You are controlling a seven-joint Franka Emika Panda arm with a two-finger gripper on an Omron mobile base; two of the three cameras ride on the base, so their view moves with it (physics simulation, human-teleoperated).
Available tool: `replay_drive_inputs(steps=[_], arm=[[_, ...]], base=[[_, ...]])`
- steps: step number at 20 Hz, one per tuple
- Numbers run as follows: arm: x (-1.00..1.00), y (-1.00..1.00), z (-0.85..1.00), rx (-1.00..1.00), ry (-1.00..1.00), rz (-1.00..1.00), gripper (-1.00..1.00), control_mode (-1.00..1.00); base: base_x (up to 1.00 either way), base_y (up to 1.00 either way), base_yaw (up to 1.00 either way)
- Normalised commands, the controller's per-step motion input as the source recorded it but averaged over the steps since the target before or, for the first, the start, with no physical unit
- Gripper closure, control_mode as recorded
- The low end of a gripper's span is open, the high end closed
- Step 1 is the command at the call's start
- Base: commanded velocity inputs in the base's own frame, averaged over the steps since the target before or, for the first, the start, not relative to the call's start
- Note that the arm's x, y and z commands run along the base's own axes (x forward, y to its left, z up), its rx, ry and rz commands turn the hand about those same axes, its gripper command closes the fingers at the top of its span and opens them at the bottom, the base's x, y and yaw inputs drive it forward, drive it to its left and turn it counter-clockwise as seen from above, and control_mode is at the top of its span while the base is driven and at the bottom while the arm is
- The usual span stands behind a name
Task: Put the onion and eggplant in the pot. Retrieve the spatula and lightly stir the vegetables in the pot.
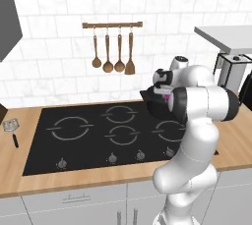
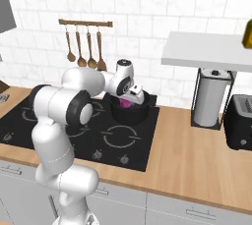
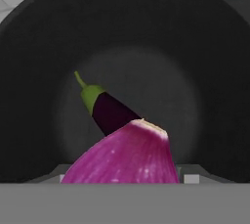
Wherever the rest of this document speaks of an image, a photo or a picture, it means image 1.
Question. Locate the grey black appliance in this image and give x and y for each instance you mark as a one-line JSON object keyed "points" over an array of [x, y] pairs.
{"points": [[231, 70]]}

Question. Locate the wooden ladle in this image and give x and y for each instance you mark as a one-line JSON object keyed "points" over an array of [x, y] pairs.
{"points": [[107, 66], [119, 65]]}

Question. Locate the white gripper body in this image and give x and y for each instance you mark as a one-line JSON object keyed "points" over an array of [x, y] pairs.
{"points": [[163, 89]]}

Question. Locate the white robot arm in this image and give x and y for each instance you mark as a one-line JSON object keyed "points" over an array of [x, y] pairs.
{"points": [[200, 130]]}

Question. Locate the grey cupboard door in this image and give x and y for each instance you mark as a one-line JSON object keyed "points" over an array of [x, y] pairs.
{"points": [[122, 217], [231, 199], [13, 212], [144, 206]]}

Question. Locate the small wooden spoon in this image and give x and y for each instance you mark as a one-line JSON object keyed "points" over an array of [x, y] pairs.
{"points": [[96, 61]]}

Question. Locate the black hob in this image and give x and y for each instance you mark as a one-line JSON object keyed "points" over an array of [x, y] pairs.
{"points": [[95, 137]]}

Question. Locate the wooden utensil rail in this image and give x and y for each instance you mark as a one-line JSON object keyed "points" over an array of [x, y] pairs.
{"points": [[111, 25]]}

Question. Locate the white shelf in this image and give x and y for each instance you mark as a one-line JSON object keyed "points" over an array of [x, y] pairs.
{"points": [[226, 37]]}

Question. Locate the dark grey wall cupboard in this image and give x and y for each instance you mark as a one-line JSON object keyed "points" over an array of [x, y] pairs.
{"points": [[8, 12]]}

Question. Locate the purple eggplant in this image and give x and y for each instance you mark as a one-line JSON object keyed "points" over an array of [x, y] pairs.
{"points": [[167, 97]]}

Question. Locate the grey hob knob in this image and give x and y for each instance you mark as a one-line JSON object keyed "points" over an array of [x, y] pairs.
{"points": [[112, 158], [170, 152], [61, 163], [140, 155]]}

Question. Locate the grey drawer front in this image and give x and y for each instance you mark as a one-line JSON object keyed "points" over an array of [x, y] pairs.
{"points": [[75, 207]]}

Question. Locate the wooden hanging spatula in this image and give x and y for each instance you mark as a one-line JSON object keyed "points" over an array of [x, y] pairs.
{"points": [[130, 67]]}

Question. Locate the dark brown object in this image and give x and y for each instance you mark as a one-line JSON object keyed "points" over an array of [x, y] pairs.
{"points": [[2, 111]]}

